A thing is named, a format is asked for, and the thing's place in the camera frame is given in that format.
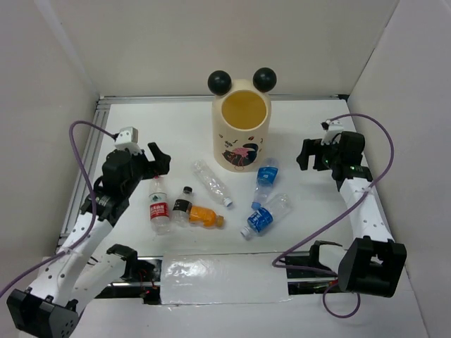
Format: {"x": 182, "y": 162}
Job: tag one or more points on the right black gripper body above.
{"x": 330, "y": 156}

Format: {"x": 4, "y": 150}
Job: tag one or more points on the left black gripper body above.
{"x": 141, "y": 167}

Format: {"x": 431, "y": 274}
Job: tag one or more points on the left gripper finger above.
{"x": 159, "y": 155}
{"x": 162, "y": 165}

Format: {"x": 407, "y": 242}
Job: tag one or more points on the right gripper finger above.
{"x": 303, "y": 162}
{"x": 311, "y": 146}

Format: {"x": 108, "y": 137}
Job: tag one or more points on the black label small bottle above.
{"x": 182, "y": 207}

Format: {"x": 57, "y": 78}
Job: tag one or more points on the red label water bottle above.
{"x": 158, "y": 207}

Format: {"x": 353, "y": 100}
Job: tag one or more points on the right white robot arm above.
{"x": 374, "y": 261}

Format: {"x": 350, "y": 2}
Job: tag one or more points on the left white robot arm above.
{"x": 53, "y": 304}

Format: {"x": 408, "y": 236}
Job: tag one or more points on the cream bin with black ears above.
{"x": 240, "y": 114}

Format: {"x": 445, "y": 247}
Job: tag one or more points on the blue label white cap bottle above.
{"x": 268, "y": 214}

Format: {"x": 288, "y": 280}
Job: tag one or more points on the clear unlabeled plastic bottle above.
{"x": 212, "y": 183}

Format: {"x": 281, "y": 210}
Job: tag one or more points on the orange juice bottle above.
{"x": 205, "y": 217}

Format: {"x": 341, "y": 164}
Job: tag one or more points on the silver foil tape sheet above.
{"x": 222, "y": 279}

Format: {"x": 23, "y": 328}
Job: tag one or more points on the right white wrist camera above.
{"x": 333, "y": 130}

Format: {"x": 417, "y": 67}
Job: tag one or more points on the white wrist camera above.
{"x": 127, "y": 140}
{"x": 333, "y": 130}

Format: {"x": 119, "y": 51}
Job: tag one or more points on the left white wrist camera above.
{"x": 127, "y": 140}

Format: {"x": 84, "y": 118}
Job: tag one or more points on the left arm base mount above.
{"x": 144, "y": 285}

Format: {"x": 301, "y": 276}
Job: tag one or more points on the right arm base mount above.
{"x": 304, "y": 282}

